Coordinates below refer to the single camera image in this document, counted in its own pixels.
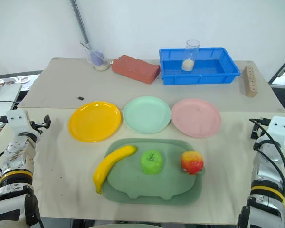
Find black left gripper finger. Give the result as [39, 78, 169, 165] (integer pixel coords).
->
[43, 114, 52, 129]

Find white handled scissors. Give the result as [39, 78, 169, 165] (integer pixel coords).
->
[13, 76, 31, 84]

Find green apple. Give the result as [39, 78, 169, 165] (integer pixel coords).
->
[140, 150, 163, 175]

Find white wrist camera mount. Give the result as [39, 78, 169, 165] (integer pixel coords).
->
[266, 115, 285, 148]
[5, 109, 31, 135]

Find black framed equipment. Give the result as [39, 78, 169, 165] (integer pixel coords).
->
[267, 50, 285, 115]

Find blue plastic bin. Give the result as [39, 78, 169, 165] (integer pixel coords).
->
[159, 47, 241, 86]

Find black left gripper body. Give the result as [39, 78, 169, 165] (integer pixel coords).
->
[28, 120, 45, 136]

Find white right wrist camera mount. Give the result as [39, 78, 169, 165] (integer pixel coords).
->
[266, 115, 285, 148]

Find glass cup with purple sponge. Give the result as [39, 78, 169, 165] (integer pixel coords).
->
[86, 48, 111, 71]

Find silver laptop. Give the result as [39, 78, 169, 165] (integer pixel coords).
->
[0, 83, 23, 112]

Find wooden block with holes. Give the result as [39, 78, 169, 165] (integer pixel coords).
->
[240, 66, 258, 97]

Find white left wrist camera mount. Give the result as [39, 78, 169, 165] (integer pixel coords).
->
[5, 109, 31, 135]

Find grey flexible metal hose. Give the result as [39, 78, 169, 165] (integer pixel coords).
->
[70, 0, 91, 51]

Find green plastic tray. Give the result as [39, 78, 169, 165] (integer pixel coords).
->
[101, 138, 203, 204]

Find pink plate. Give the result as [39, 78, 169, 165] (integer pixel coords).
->
[171, 98, 222, 138]

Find beige table mat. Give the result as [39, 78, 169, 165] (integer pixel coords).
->
[17, 57, 285, 113]

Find red brick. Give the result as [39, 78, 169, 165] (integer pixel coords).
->
[111, 54, 161, 85]

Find red yellow peach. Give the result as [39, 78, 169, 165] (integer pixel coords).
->
[180, 151, 204, 175]

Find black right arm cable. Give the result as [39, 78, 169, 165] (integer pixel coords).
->
[248, 117, 285, 203]

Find white table cloth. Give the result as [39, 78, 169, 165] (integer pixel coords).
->
[0, 108, 285, 225]

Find mint green plate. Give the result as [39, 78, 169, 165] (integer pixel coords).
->
[123, 95, 172, 134]

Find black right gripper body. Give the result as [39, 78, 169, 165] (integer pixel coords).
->
[250, 123, 261, 140]

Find tall clear plastic cup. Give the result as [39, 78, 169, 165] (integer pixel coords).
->
[181, 39, 200, 72]

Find yellow plate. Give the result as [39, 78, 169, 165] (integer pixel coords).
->
[68, 101, 122, 143]

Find yellow banana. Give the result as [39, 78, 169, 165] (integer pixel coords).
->
[93, 145, 137, 195]

